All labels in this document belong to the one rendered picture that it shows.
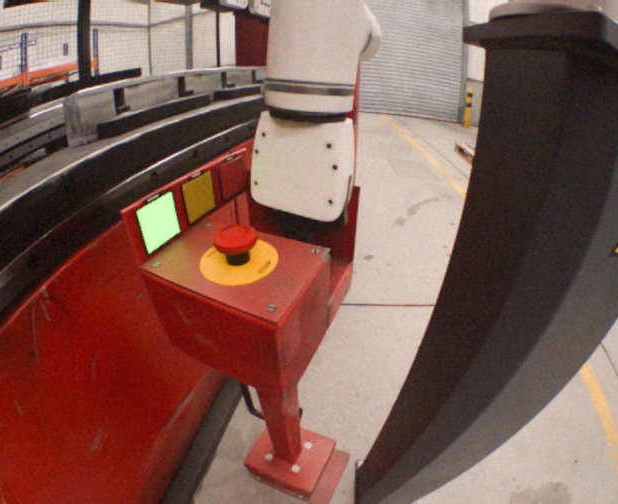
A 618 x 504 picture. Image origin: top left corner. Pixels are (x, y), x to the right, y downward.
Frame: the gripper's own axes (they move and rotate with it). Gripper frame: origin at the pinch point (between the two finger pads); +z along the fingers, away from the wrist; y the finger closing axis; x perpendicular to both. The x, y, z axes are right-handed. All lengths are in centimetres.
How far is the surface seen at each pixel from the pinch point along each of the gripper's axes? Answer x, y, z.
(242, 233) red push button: -9.8, -0.9, -6.4
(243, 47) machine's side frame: 157, -122, -31
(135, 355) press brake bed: -15.6, -21.6, 20.7
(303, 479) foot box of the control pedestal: -11, 10, 62
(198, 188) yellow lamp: -5.2, -10.0, -6.8
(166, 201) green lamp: -10.0, -10.0, -7.3
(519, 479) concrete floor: 7, 79, 68
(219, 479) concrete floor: -21, -12, 76
